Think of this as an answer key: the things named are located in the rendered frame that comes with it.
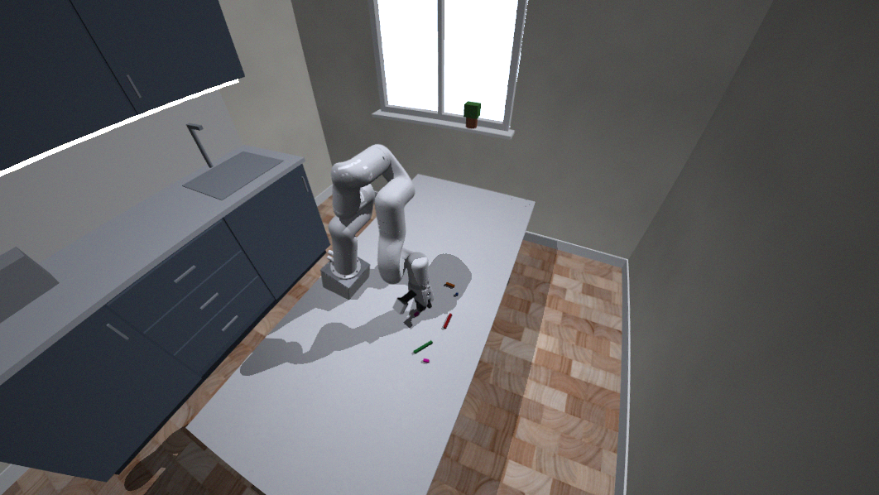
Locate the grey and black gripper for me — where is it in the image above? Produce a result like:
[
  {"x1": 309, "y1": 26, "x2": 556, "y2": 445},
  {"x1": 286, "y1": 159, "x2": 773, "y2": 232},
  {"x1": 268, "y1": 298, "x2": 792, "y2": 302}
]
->
[{"x1": 408, "y1": 282, "x2": 434, "y2": 312}]

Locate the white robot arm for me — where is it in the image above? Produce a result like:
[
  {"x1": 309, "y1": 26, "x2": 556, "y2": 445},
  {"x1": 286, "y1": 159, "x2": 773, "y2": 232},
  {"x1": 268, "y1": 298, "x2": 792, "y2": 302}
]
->
[{"x1": 327, "y1": 144, "x2": 430, "y2": 291}]

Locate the green rod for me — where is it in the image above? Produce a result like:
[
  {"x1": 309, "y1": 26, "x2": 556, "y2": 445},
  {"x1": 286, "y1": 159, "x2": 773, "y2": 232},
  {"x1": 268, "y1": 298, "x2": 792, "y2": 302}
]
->
[{"x1": 414, "y1": 341, "x2": 433, "y2": 354}]

